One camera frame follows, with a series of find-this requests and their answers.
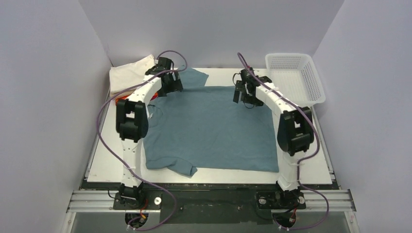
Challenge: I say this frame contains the teal blue t-shirt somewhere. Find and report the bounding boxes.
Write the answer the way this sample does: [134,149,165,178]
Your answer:
[143,68,279,177]

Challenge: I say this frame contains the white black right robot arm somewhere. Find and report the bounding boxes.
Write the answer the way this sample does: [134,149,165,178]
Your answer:
[233,67,314,210]

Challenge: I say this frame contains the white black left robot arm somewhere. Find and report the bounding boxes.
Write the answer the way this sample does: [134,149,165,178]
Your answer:
[115,57,183,209]

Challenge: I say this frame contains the folded beige t-shirt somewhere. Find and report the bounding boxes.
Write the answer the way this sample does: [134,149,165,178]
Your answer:
[109,88,136,99]

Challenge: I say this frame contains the folded orange t-shirt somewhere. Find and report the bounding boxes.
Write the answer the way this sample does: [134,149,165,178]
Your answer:
[115,92,158,105]

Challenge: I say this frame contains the white perforated plastic basket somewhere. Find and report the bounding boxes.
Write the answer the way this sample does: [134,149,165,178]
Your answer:
[265,53,326,106]

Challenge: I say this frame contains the folded cream t-shirt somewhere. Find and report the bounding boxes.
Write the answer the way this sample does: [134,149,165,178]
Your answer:
[109,54,155,96]

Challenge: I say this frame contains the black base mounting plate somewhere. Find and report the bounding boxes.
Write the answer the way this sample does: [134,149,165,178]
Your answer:
[102,183,338,229]

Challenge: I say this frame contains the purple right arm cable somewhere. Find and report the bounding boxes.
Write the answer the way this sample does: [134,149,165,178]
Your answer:
[237,52,330,232]

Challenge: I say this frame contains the aluminium extrusion rail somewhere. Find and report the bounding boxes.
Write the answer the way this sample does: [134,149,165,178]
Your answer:
[67,189,356,213]

